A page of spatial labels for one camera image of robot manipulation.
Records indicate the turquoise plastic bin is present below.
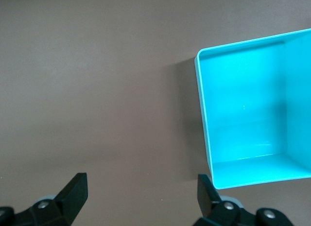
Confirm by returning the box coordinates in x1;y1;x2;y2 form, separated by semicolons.
194;28;311;190

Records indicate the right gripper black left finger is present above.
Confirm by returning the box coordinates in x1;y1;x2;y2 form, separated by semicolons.
14;173;87;226

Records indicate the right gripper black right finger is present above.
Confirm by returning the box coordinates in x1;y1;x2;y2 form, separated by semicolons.
194;174;251;226

